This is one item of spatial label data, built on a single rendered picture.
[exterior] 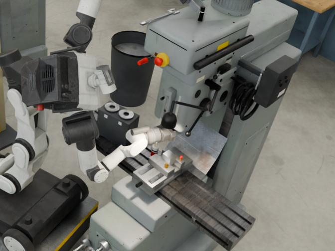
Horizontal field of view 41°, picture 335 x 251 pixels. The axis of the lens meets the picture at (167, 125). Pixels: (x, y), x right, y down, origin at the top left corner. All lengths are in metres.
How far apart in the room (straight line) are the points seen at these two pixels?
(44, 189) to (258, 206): 1.85
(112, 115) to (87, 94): 0.63
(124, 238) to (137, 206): 0.18
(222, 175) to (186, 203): 0.48
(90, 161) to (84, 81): 0.38
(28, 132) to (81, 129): 0.49
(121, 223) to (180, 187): 0.39
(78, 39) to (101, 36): 3.68
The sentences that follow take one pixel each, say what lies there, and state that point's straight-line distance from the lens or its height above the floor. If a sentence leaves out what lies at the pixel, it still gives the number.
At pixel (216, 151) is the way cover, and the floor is 0.98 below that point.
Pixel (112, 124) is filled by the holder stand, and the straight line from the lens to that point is 2.70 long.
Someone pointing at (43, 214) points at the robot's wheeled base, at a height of 0.59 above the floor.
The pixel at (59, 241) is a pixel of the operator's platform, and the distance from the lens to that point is 2.92.
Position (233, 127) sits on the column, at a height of 1.17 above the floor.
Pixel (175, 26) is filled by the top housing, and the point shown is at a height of 1.89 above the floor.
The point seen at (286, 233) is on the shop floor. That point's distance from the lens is 3.87.
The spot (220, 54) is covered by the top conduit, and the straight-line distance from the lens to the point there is 2.04.
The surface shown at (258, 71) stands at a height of 1.63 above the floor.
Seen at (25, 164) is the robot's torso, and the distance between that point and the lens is 2.58.
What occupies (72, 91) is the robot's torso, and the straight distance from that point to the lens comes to 1.99.
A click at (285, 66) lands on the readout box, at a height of 1.73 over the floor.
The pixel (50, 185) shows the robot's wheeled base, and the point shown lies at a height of 0.57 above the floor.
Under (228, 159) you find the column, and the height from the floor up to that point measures 0.94.
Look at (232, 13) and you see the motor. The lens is 2.20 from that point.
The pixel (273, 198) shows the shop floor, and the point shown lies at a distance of 4.08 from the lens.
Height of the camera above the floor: 2.77
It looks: 38 degrees down
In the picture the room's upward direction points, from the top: 13 degrees clockwise
